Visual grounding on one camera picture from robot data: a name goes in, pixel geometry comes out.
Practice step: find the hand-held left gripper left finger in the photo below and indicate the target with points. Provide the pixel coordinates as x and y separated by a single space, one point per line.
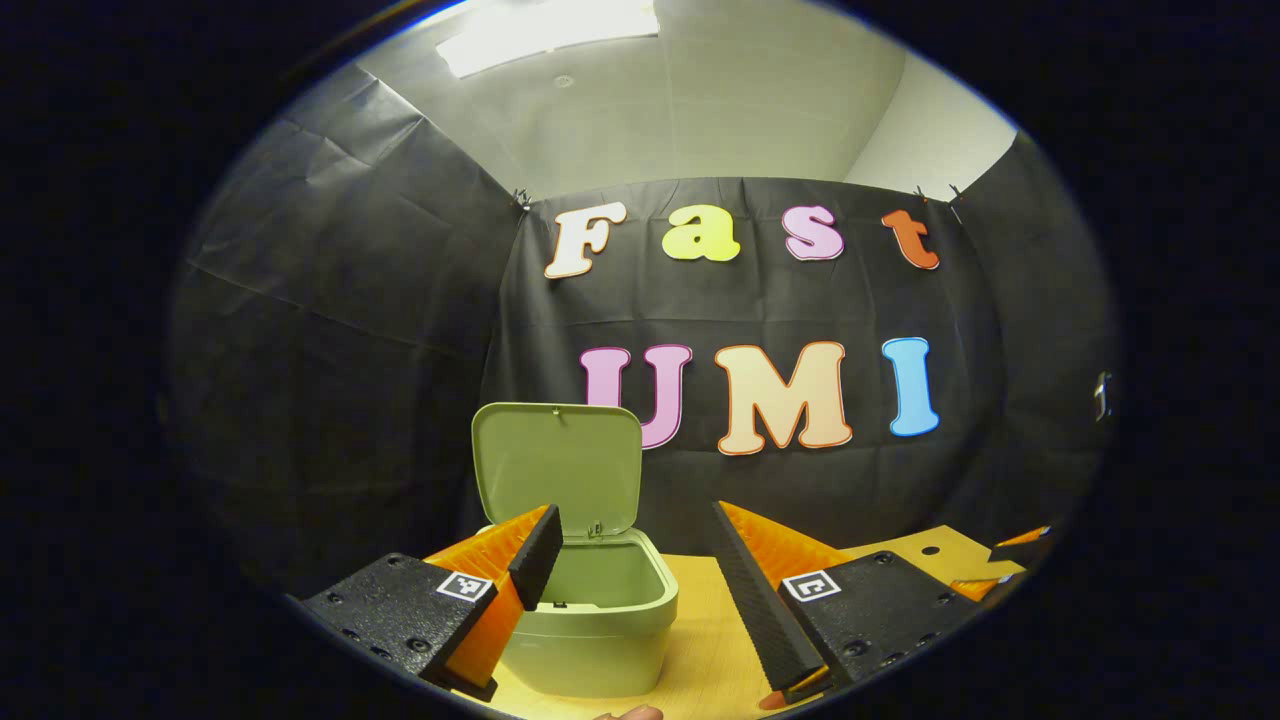
535 560

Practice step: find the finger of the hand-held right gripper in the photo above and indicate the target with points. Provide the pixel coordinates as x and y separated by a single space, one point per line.
1020 550
975 588

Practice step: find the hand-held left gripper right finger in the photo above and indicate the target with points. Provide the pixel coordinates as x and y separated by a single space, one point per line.
765 605

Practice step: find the light green desktop garbage bin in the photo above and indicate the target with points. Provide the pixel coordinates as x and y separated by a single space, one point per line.
590 640

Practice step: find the wooden desktop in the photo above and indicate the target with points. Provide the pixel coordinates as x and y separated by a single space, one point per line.
710 650

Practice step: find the black backdrop cloth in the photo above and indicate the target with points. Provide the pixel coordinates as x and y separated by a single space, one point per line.
350 350

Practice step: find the ceiling light panel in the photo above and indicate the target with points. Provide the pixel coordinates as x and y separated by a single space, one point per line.
550 35

